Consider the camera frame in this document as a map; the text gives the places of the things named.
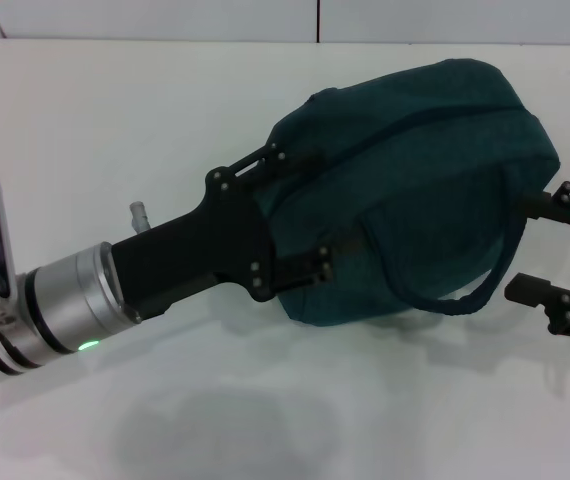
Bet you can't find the silver plug stub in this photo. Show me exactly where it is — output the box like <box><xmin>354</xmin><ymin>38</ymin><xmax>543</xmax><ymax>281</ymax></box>
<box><xmin>129</xmin><ymin>199</ymin><xmax>152</xmax><ymax>234</ymax></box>

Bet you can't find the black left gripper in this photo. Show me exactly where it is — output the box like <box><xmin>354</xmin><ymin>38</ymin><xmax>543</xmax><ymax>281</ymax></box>
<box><xmin>110</xmin><ymin>142</ymin><xmax>337</xmax><ymax>322</ymax></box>

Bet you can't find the dark teal fabric bag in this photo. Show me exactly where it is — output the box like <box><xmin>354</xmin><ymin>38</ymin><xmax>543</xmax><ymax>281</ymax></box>
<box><xmin>259</xmin><ymin>58</ymin><xmax>562</xmax><ymax>329</ymax></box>

